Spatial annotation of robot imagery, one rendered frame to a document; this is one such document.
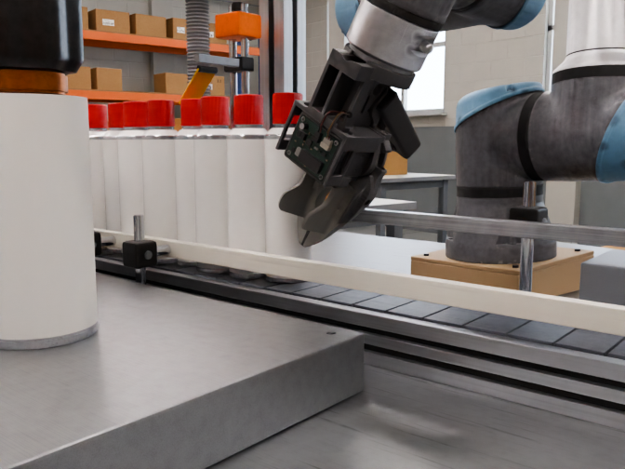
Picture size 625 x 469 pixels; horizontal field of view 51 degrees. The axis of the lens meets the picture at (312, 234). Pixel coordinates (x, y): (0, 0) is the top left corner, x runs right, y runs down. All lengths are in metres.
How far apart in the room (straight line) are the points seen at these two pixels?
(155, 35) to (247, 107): 7.73
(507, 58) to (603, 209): 1.80
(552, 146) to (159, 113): 0.48
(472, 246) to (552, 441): 0.45
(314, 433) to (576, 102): 0.53
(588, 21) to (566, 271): 0.32
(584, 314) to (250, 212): 0.37
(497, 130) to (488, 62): 6.35
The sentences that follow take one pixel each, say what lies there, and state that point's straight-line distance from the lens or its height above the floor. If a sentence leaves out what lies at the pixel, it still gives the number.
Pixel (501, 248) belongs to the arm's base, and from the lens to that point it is 0.90.
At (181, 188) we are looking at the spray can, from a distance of 0.82.
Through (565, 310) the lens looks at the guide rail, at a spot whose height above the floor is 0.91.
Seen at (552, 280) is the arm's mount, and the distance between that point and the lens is 0.93.
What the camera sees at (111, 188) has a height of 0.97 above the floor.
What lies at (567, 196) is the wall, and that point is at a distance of 6.58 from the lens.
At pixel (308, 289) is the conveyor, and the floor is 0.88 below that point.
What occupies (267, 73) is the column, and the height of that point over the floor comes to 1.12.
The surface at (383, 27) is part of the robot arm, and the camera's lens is 0.59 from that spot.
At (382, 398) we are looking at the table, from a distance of 0.55.
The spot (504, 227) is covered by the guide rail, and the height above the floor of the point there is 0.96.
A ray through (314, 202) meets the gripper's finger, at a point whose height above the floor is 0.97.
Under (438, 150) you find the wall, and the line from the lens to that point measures 7.59.
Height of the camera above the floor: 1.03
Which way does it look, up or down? 8 degrees down
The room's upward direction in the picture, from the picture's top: straight up
